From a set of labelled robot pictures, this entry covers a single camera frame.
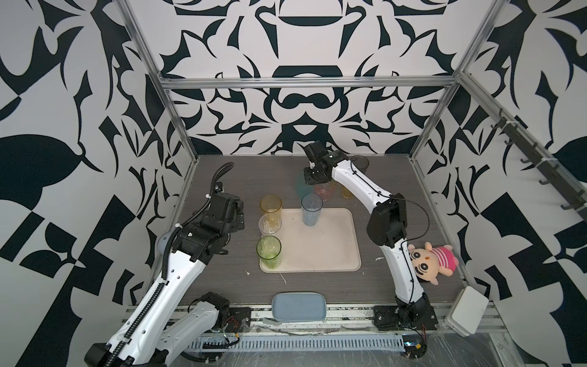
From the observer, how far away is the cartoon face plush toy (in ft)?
2.60

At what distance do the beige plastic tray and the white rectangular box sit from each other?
1.03ft

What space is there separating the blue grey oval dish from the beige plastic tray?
86 mm

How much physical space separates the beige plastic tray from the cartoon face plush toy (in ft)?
0.64

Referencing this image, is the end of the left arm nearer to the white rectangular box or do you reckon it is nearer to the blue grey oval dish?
the blue grey oval dish

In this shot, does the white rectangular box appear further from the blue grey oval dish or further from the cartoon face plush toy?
the blue grey oval dish

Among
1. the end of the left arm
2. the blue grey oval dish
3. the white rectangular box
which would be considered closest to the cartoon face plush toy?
the white rectangular box

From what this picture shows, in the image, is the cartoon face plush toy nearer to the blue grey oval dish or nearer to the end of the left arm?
the blue grey oval dish

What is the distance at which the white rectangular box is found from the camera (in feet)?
2.32

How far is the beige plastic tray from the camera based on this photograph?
87 cm

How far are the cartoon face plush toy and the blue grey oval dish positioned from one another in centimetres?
35

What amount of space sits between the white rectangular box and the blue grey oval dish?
40 cm

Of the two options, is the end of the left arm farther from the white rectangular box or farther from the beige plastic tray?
the white rectangular box

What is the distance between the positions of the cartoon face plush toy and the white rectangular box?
8 centimetres

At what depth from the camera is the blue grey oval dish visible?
742 mm
